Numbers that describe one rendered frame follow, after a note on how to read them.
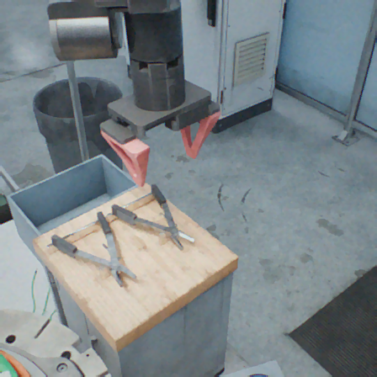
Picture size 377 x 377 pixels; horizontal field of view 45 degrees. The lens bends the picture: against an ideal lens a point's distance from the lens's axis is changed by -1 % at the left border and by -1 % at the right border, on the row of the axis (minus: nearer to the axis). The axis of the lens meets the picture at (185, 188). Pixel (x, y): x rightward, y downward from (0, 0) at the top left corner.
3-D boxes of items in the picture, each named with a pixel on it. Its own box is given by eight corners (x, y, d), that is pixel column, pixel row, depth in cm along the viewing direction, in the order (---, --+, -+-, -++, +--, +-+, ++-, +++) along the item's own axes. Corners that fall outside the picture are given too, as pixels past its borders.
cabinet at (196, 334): (68, 355, 79) (36, 252, 63) (154, 299, 88) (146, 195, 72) (133, 447, 68) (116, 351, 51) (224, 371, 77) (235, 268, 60)
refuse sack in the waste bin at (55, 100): (33, 157, 222) (17, 92, 200) (103, 131, 240) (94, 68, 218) (70, 199, 198) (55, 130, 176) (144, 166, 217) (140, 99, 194)
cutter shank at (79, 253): (74, 256, 56) (73, 252, 56) (78, 252, 57) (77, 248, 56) (116, 272, 55) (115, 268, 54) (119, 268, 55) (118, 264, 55)
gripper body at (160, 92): (108, 119, 52) (97, 56, 47) (177, 88, 57) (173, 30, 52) (141, 142, 48) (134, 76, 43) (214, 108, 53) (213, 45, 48)
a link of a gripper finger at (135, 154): (108, 180, 56) (95, 113, 51) (154, 156, 60) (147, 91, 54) (140, 206, 52) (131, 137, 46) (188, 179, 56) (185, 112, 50)
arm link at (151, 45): (180, 1, 42) (180, -17, 46) (105, 4, 42) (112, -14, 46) (183, 71, 46) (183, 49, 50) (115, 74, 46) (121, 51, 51)
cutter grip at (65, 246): (52, 245, 58) (50, 236, 57) (56, 241, 59) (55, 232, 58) (74, 258, 57) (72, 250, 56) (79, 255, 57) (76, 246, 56)
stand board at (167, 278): (34, 252, 63) (31, 239, 61) (146, 193, 72) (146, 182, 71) (116, 353, 51) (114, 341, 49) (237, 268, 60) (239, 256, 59)
